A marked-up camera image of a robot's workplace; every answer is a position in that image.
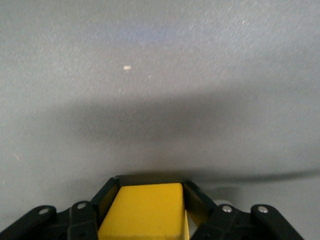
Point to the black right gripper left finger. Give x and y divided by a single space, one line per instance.
82 217

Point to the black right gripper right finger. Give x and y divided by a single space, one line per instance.
225 222

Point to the yellow block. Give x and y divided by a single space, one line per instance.
147 212

